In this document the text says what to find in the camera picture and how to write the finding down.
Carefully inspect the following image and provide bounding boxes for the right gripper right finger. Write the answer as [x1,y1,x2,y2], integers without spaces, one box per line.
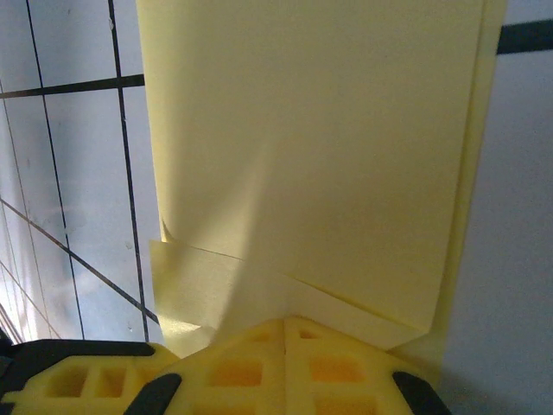
[283,315,450,415]

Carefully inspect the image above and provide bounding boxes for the yellow paper sheet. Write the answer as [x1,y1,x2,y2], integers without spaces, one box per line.
[136,0,509,386]

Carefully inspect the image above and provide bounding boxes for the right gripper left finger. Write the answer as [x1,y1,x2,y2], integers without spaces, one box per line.
[124,318,286,415]

